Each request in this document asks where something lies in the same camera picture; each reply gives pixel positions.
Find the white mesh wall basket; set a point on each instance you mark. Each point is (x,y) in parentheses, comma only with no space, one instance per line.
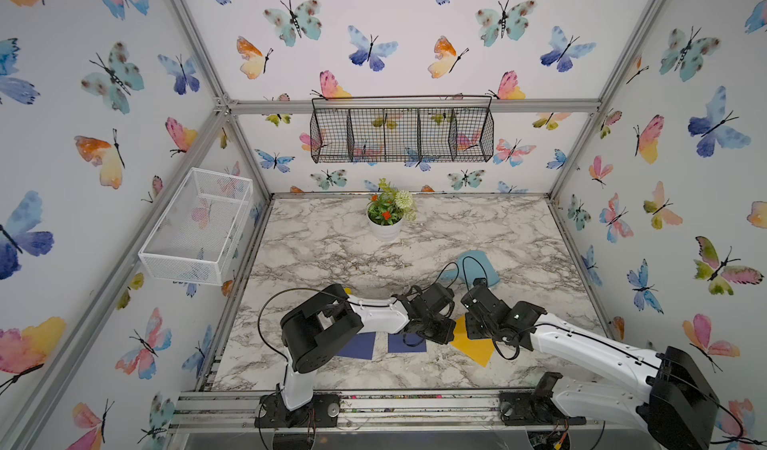
(195,236)

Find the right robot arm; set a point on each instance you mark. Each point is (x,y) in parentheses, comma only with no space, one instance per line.
(661,393)

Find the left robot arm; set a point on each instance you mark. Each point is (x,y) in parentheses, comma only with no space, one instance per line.
(332,320)

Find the left navy envelope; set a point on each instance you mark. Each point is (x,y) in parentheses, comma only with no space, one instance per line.
(361,346)

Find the black wire wall basket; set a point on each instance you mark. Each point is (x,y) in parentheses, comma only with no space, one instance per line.
(411,129)

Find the potted flower plant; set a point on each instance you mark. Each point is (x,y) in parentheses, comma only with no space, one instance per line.
(389,209)

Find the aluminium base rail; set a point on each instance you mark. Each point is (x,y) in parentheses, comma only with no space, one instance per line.
(419,408)

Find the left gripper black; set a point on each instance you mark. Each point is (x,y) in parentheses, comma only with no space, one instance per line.
(445,334)

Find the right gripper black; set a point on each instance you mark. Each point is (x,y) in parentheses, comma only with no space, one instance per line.
(471,333)

